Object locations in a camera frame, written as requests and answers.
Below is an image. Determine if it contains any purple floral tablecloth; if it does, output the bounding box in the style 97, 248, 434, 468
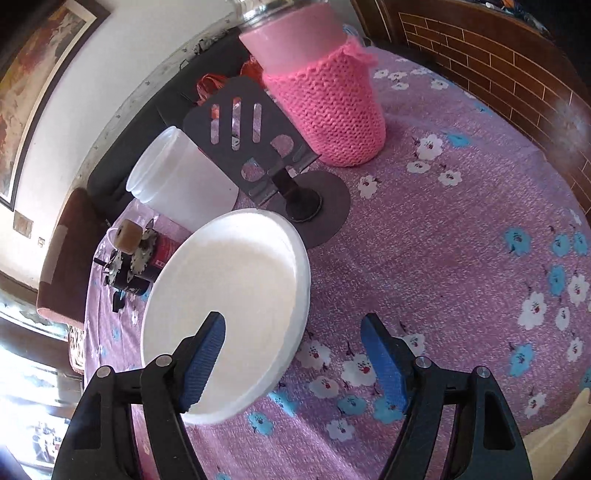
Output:
81, 39, 591, 480

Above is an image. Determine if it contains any white foam bowl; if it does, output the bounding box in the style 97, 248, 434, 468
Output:
140, 209, 311, 426
141, 215, 301, 414

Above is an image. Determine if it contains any small wall plaque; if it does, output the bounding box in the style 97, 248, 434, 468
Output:
12, 211, 35, 239

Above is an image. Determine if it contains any red plastic bag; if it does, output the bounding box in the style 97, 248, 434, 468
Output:
195, 58, 265, 108

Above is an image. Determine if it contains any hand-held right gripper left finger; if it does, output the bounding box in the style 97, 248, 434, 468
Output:
52, 311, 227, 480

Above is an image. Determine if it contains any brown chair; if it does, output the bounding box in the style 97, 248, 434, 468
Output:
36, 187, 114, 325

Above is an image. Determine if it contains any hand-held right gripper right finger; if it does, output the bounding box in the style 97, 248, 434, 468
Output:
360, 313, 532, 480

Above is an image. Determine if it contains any white plastic jar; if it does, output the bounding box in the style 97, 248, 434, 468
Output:
126, 126, 239, 234

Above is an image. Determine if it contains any wooden spool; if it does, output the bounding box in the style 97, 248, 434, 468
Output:
113, 220, 143, 253

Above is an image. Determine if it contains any wooden headboard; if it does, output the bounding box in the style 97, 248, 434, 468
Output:
350, 0, 591, 206

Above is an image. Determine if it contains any framed wall picture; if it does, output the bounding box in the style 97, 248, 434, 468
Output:
0, 0, 112, 212

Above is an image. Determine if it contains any cream cloth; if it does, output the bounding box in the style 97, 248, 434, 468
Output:
521, 387, 591, 480

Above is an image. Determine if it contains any pink bottle with knitted sleeve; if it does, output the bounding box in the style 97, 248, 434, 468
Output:
231, 0, 387, 168

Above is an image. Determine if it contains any patterned cushion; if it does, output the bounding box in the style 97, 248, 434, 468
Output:
67, 323, 88, 372

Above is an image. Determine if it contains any dark sofa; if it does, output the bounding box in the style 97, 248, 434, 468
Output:
87, 25, 259, 210

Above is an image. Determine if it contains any black phone stand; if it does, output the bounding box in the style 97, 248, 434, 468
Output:
182, 76, 352, 250

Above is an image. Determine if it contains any black motor with gear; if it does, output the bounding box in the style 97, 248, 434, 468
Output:
95, 220, 185, 297

